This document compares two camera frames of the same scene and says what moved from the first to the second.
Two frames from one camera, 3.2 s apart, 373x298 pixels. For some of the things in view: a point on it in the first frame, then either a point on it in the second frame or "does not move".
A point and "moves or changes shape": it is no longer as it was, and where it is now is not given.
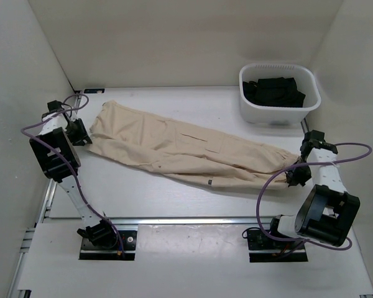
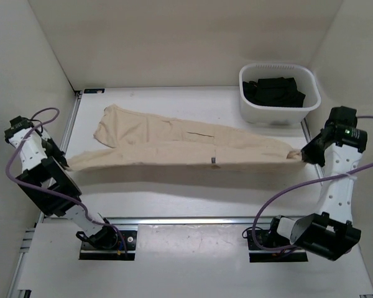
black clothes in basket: (273, 92) does not move
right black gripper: (293, 179) to (309, 156)
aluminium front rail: (201, 220) does not move
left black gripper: (82, 135) to (58, 154)
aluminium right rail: (304, 126) does not move
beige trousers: (176, 148) moves or changes shape
